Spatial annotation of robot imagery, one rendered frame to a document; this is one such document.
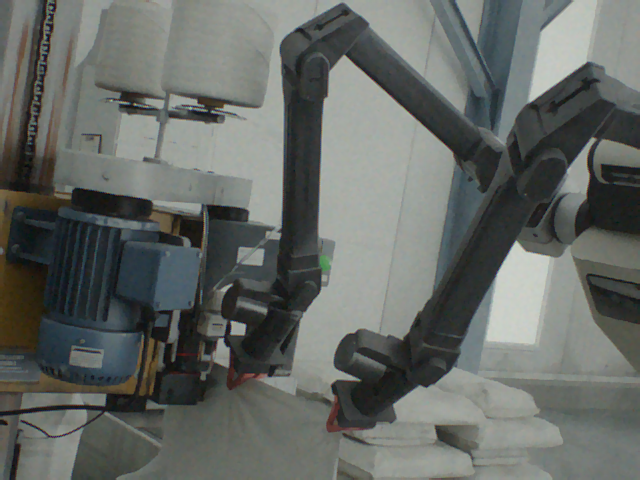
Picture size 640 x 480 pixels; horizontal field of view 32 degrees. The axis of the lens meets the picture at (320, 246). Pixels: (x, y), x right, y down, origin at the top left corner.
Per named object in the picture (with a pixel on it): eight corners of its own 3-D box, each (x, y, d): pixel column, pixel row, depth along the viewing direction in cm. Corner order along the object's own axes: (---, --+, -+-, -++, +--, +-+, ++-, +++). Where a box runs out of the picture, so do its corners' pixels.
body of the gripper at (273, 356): (220, 341, 187) (240, 311, 183) (266, 343, 193) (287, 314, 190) (235, 370, 183) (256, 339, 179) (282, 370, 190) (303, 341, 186)
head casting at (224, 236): (294, 377, 205) (320, 221, 204) (181, 373, 190) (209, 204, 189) (210, 343, 229) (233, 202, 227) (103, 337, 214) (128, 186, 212)
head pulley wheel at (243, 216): (257, 225, 200) (259, 211, 200) (216, 219, 194) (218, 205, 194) (230, 219, 207) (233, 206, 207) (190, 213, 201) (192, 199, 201)
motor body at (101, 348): (152, 391, 164) (179, 226, 162) (57, 389, 154) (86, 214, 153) (106, 367, 176) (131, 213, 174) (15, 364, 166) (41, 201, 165)
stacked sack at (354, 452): (478, 483, 490) (484, 451, 489) (370, 489, 447) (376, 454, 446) (411, 454, 522) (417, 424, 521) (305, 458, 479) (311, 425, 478)
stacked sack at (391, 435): (440, 453, 481) (446, 422, 480) (362, 451, 458) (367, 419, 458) (357, 413, 536) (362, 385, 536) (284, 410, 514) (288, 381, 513)
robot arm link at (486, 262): (580, 161, 125) (564, 105, 133) (534, 151, 124) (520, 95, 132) (446, 392, 154) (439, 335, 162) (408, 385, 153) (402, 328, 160)
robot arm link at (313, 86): (335, 53, 159) (311, 31, 168) (298, 56, 157) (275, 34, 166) (325, 307, 179) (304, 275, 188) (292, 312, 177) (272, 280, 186)
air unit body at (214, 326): (222, 382, 189) (237, 294, 188) (199, 382, 186) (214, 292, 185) (208, 376, 192) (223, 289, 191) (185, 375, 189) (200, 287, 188)
